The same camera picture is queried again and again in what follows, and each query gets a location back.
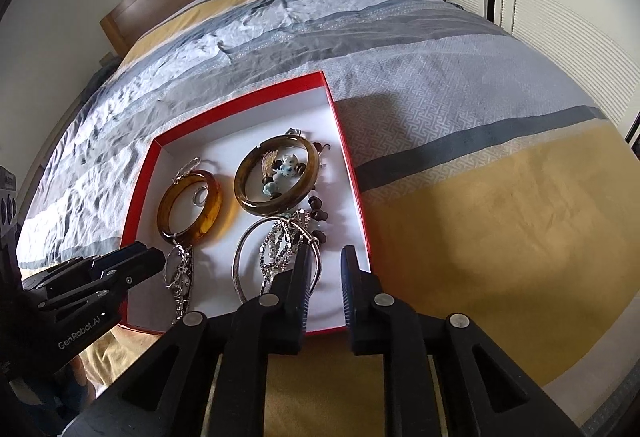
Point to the striped bedspread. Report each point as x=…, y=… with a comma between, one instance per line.
x=450, y=127

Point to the red cardboard box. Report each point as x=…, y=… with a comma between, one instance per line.
x=220, y=127

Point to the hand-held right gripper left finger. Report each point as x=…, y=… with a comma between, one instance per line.
x=300, y=307

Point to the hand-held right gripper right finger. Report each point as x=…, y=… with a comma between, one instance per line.
x=348, y=302

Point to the dark brown bangle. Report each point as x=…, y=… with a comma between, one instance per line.
x=245, y=197

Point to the amber bangle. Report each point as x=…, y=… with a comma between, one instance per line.
x=212, y=222

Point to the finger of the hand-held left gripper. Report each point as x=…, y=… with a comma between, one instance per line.
x=140, y=269
x=120, y=254

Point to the thin silver hoop bangle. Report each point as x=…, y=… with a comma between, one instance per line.
x=239, y=267

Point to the blue cloth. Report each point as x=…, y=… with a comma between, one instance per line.
x=100, y=79

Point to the small gold brooch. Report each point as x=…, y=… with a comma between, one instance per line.
x=269, y=163

